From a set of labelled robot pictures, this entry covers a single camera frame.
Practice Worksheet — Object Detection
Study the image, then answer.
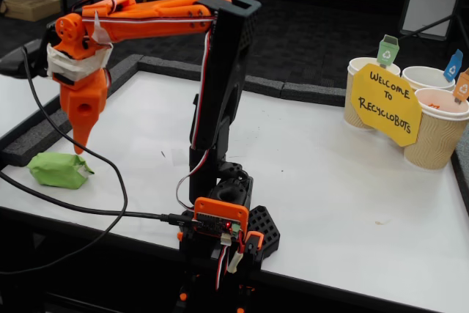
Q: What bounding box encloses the paper cup with green label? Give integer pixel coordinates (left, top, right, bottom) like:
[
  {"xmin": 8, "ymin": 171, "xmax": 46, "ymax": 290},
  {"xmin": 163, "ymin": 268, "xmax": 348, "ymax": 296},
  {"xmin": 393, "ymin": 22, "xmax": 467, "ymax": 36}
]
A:
[{"xmin": 343, "ymin": 56, "xmax": 402, "ymax": 131}]

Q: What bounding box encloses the paper cup with blue label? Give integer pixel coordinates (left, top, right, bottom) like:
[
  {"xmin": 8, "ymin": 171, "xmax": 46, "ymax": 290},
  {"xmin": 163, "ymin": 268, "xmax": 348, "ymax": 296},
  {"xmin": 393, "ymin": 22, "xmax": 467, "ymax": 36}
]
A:
[{"xmin": 401, "ymin": 66, "xmax": 457, "ymax": 91}]

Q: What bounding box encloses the long dark grey foam strip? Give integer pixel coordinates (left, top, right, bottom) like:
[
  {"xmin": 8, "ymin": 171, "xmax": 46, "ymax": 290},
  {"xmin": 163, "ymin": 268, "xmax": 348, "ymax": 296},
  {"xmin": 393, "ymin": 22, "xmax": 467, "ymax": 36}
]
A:
[{"xmin": 1, "ymin": 54, "xmax": 144, "ymax": 167}]

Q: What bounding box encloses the yellow handwritten welcome sign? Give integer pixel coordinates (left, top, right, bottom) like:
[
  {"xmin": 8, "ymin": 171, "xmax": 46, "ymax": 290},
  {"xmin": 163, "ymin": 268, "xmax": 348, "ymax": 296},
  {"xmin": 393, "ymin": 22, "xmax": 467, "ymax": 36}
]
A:
[{"xmin": 350, "ymin": 62, "xmax": 423, "ymax": 147}]

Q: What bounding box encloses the green recycling bin label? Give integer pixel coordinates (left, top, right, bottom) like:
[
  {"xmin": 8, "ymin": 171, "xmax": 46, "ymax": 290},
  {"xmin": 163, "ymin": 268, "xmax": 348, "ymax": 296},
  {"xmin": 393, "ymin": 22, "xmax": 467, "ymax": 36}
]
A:
[{"xmin": 376, "ymin": 34, "xmax": 400, "ymax": 70}]

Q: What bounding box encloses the cardboard box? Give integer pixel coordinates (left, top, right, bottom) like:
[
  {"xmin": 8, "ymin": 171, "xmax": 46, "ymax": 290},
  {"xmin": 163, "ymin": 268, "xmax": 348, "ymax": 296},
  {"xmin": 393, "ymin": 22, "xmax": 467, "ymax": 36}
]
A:
[{"xmin": 0, "ymin": 0, "xmax": 62, "ymax": 23}]

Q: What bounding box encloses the black robot base with clamp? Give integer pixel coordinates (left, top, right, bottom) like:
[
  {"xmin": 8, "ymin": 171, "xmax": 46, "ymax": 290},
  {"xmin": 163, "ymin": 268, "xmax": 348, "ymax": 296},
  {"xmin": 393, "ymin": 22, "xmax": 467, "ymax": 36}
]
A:
[{"xmin": 174, "ymin": 195, "xmax": 282, "ymax": 313}]

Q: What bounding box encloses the black camera cable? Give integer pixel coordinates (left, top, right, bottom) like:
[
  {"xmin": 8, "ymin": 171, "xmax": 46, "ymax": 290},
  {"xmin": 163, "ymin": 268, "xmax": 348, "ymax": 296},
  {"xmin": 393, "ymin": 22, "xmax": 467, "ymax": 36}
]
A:
[{"xmin": 0, "ymin": 45, "xmax": 129, "ymax": 275}]

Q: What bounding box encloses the orange controller board housing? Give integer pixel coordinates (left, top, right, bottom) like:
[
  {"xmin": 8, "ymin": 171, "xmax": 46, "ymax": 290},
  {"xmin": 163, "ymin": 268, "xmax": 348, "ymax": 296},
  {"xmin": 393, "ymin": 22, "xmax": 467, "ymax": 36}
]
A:
[{"xmin": 193, "ymin": 197, "xmax": 250, "ymax": 235}]

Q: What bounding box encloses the black framed whiteboard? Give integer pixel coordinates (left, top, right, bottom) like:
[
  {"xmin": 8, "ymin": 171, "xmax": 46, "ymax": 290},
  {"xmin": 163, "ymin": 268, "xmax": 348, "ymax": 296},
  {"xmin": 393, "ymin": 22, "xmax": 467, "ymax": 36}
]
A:
[{"xmin": 0, "ymin": 70, "xmax": 91, "ymax": 151}]

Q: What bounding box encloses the short dark grey foam strip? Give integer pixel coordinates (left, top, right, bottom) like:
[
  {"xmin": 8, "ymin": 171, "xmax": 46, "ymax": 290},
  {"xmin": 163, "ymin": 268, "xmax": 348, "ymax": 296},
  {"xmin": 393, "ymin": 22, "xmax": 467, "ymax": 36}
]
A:
[{"xmin": 281, "ymin": 81, "xmax": 347, "ymax": 108}]

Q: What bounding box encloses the tricolour servo cable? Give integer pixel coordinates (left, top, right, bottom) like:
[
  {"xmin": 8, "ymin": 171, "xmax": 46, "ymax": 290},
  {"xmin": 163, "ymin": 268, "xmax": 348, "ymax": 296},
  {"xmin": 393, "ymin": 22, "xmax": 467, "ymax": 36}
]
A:
[
  {"xmin": 214, "ymin": 234, "xmax": 245, "ymax": 291},
  {"xmin": 71, "ymin": 0, "xmax": 221, "ymax": 212}
]

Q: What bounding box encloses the paper cup with orange label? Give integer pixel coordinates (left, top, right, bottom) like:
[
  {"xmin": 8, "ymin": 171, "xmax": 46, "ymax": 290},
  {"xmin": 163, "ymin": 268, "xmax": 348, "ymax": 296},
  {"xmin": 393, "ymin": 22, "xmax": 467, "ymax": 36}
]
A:
[{"xmin": 402, "ymin": 87, "xmax": 469, "ymax": 171}]

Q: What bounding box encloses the blue recycling bin label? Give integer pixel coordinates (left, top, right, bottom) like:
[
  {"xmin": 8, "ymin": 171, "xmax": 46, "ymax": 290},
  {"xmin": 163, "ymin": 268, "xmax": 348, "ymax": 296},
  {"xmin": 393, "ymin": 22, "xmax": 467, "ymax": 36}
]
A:
[{"xmin": 443, "ymin": 48, "xmax": 465, "ymax": 83}]

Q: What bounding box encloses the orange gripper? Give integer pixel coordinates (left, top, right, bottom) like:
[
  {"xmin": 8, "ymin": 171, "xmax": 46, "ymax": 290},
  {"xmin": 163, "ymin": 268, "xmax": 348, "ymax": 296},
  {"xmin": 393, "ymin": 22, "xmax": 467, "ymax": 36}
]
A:
[{"xmin": 52, "ymin": 68, "xmax": 110, "ymax": 156}]

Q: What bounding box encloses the green paper ball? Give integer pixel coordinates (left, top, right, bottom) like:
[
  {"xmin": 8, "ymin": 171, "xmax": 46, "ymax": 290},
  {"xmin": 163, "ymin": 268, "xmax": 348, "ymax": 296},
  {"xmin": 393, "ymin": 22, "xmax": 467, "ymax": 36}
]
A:
[{"xmin": 26, "ymin": 151, "xmax": 95, "ymax": 188}]

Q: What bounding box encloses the orange recycling bin label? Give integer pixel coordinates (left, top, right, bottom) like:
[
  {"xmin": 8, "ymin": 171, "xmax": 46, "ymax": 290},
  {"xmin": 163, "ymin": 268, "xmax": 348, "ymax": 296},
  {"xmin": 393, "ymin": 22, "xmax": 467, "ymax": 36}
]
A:
[{"xmin": 451, "ymin": 66, "xmax": 469, "ymax": 105}]

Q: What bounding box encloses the black USB controller cable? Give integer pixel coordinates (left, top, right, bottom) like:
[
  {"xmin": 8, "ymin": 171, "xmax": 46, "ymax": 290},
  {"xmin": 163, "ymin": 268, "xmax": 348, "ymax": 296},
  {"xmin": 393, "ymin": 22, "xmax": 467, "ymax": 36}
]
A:
[{"xmin": 0, "ymin": 172, "xmax": 201, "ymax": 228}]

